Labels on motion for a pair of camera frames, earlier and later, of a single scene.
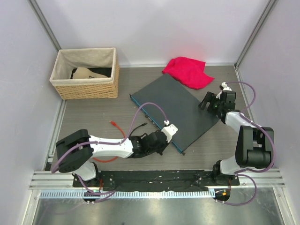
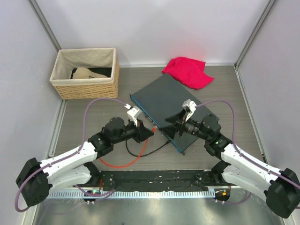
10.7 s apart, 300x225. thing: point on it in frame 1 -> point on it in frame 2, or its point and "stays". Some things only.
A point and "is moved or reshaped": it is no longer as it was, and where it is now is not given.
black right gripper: x=208 y=104 -> x=180 y=126
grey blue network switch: x=174 y=111 stays
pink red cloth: x=188 y=71 stays
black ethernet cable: x=143 y=124 is moved or reshaped
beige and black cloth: x=84 y=72 stays
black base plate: x=168 y=180 stays
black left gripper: x=161 y=142 -> x=138 y=131
